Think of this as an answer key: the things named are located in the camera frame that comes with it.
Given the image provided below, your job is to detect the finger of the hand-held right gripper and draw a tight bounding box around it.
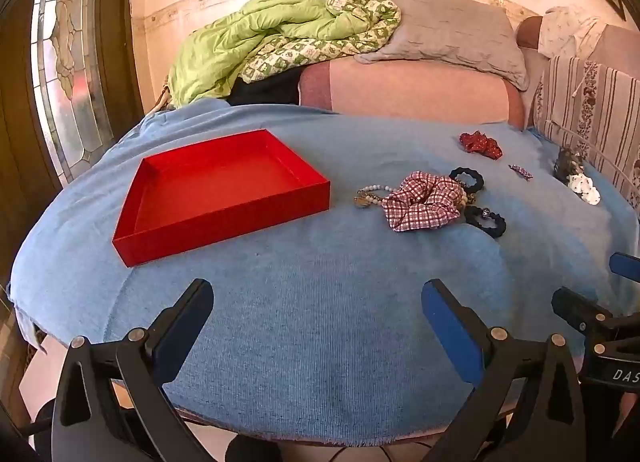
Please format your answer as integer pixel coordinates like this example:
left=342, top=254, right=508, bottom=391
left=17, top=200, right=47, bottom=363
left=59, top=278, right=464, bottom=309
left=551, top=286, right=617, bottom=344
left=609, top=252, right=640, bottom=289

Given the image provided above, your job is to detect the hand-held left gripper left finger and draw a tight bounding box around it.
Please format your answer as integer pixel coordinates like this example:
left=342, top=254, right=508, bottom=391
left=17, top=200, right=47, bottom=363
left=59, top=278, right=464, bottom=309
left=51, top=278, right=216, bottom=462

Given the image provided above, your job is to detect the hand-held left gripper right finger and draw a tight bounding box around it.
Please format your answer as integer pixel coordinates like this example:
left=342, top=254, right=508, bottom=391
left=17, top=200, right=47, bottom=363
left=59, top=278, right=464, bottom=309
left=421, top=278, right=587, bottom=462

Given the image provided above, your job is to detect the black hair tie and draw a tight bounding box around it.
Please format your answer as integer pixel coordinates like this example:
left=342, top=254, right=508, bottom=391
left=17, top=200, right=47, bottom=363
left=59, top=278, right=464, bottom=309
left=464, top=205, right=507, bottom=239
left=448, top=167, right=486, bottom=193

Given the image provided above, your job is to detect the red plaid scrunchie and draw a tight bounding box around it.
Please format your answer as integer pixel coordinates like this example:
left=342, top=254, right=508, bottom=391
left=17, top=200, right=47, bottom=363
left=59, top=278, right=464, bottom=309
left=382, top=171, right=468, bottom=233

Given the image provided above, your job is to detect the red cardboard box tray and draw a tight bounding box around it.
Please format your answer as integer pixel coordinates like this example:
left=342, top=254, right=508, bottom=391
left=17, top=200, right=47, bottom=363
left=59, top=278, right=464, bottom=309
left=111, top=129, right=331, bottom=268

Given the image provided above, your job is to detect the white beaded bracelet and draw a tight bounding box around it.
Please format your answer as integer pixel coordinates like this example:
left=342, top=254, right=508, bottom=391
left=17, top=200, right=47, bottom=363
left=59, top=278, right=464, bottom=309
left=354, top=183, right=401, bottom=209

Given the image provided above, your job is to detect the dark floral scrunchie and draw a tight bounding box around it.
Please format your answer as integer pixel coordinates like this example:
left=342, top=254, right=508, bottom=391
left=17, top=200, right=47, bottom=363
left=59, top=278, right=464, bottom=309
left=554, top=146, right=586, bottom=178

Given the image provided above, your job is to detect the blue knitted blanket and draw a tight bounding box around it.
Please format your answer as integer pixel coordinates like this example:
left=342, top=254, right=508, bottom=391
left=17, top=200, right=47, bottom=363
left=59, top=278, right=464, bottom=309
left=7, top=97, right=640, bottom=443

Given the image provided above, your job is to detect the striped floral cushion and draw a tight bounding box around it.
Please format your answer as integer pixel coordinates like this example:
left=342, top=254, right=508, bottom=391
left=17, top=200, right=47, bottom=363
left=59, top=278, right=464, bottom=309
left=530, top=55, right=640, bottom=213

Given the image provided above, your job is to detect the red dotted scrunchie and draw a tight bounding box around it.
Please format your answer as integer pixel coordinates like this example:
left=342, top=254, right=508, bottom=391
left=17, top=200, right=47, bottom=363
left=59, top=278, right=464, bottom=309
left=459, top=131, right=502, bottom=160

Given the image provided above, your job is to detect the pink bolster pillow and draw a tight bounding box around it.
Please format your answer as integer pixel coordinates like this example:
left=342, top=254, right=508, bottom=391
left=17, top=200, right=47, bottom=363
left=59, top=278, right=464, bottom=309
left=299, top=60, right=526, bottom=130

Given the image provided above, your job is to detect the white floral pillow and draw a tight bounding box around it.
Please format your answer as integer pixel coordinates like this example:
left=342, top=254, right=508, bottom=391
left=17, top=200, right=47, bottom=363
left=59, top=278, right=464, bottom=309
left=537, top=6, right=608, bottom=60

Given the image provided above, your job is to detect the brown pillow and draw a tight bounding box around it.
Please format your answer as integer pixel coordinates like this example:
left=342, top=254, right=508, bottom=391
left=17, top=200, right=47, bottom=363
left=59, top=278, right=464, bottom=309
left=515, top=16, right=546, bottom=50

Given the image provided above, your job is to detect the black cloth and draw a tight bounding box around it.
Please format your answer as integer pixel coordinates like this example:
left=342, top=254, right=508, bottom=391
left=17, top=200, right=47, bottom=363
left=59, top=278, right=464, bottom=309
left=227, top=67, right=306, bottom=106

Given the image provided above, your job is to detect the stained glass window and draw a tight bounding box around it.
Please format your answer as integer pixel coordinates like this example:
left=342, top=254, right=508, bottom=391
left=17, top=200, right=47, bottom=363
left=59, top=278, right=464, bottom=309
left=30, top=0, right=116, bottom=178

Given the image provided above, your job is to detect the grey pillow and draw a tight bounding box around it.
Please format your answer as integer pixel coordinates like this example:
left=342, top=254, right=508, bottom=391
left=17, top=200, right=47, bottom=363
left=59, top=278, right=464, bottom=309
left=354, top=0, right=530, bottom=91

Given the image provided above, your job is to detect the green patterned quilt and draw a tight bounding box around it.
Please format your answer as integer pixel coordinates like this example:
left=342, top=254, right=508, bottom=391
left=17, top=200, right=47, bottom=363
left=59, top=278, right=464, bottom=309
left=167, top=0, right=403, bottom=108

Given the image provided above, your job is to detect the white cable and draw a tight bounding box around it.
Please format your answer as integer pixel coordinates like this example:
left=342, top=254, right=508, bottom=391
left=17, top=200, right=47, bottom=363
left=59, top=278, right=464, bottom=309
left=545, top=119, right=640, bottom=213

